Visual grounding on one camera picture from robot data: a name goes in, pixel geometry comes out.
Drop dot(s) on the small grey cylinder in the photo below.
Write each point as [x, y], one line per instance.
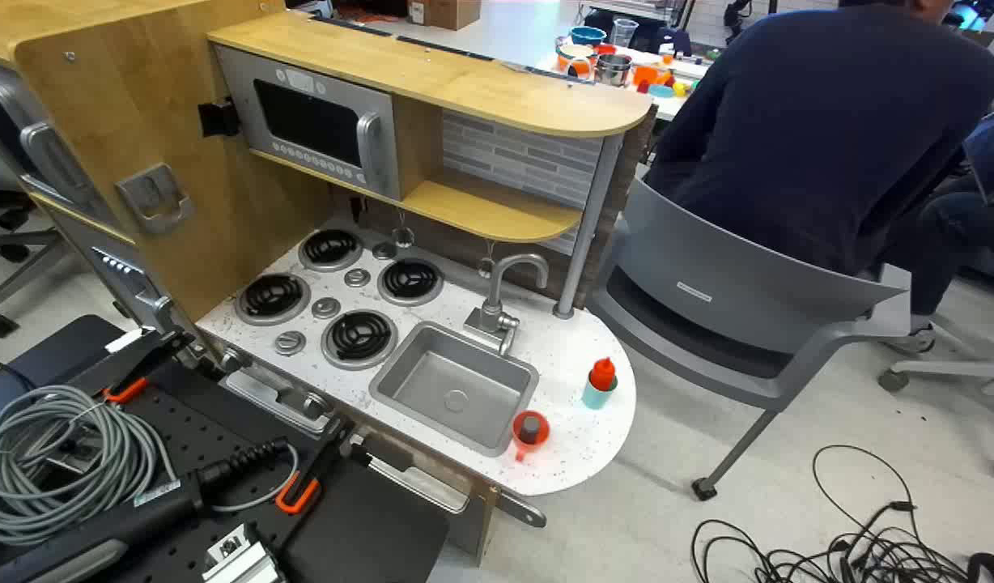
[532, 430]

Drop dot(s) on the silver toy faucet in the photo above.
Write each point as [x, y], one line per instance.
[494, 314]

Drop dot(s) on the black toy stove burner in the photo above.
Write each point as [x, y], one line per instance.
[270, 298]
[357, 338]
[330, 248]
[412, 279]

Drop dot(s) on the grey toy sink basin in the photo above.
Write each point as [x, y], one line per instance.
[452, 389]

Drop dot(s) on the silver stove knob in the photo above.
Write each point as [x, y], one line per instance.
[357, 275]
[383, 250]
[289, 341]
[324, 305]

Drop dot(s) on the teal bottle orange cap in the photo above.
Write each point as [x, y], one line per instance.
[599, 376]

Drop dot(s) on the grey plastic chair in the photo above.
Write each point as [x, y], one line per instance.
[711, 271]

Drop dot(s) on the grey toy microwave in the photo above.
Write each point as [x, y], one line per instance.
[302, 120]

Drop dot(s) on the white background table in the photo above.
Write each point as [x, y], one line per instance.
[517, 33]

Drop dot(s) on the orange plastic toy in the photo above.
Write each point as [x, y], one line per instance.
[648, 75]

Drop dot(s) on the black perforated mounting board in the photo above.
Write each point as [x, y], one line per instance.
[377, 528]

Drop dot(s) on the cardboard box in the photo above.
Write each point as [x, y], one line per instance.
[452, 12]

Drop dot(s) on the clear plastic cup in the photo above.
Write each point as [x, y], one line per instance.
[622, 30]

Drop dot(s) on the wooden toy kitchen unit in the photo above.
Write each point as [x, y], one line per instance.
[192, 245]

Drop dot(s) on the black hinge block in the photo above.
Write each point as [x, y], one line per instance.
[218, 118]

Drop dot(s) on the person in dark sweater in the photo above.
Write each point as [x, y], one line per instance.
[821, 130]

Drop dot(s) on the seated person dark trousers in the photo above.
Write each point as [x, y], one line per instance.
[950, 230]

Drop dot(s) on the white office chair base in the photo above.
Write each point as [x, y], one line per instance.
[950, 372]

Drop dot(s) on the grey toy oven door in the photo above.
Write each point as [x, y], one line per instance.
[43, 151]

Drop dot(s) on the silver metal bracket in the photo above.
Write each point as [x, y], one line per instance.
[238, 556]

